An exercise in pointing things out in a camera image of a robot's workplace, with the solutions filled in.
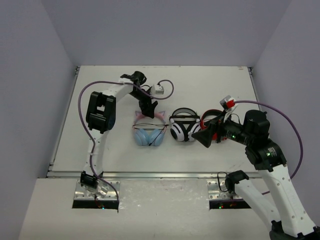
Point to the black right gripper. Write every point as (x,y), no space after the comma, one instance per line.
(205,136)

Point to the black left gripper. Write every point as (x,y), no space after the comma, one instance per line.
(146,103)

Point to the pink and blue cat-ear headphones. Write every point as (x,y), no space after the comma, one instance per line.
(150,134)

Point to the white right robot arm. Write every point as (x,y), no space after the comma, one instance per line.
(285,217)

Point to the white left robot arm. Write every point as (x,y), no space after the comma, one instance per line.
(100,118)

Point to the red and black headphones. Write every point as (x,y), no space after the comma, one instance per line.
(210,114)

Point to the white and black headphones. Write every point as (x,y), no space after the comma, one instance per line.
(183,123)

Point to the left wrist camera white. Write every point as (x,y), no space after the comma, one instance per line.
(157,90)

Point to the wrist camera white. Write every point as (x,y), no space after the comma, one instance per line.
(157,90)
(228,104)

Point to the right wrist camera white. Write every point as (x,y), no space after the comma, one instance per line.
(228,104)

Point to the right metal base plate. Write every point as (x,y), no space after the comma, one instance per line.
(217,191)

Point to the metal base plate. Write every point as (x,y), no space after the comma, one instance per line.
(217,191)
(103,192)

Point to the metal table edge rail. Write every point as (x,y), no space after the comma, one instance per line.
(140,175)

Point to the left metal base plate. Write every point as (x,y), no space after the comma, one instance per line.
(103,192)

